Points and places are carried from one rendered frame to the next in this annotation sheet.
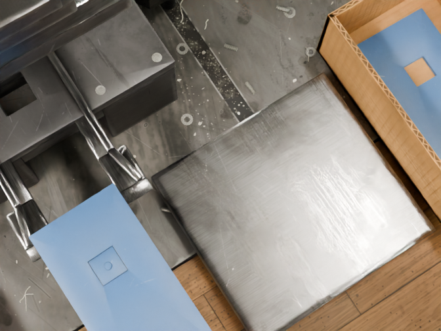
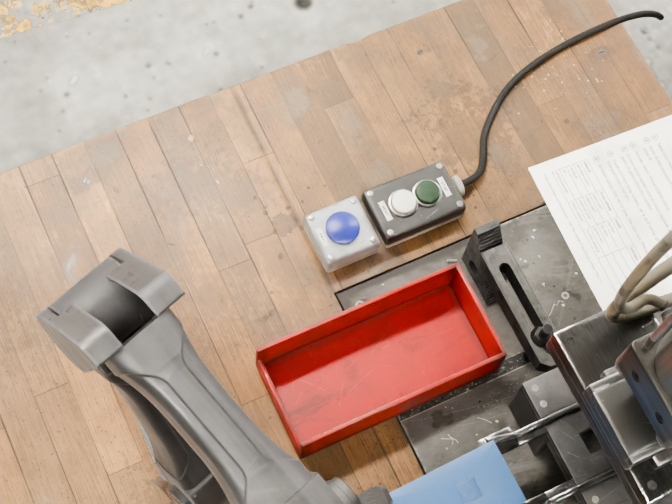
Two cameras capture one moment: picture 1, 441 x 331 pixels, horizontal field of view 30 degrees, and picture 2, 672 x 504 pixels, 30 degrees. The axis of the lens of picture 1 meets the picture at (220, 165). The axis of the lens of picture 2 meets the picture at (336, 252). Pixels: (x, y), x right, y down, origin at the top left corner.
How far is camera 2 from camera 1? 0.74 m
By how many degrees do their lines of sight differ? 27
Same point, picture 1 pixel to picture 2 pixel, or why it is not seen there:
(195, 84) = not seen: outside the picture
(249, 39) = not seen: outside the picture
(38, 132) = (566, 453)
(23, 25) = (612, 437)
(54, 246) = (485, 456)
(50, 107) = (584, 463)
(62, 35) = (616, 464)
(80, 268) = (469, 472)
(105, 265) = (469, 489)
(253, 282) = not seen: outside the picture
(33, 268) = (470, 445)
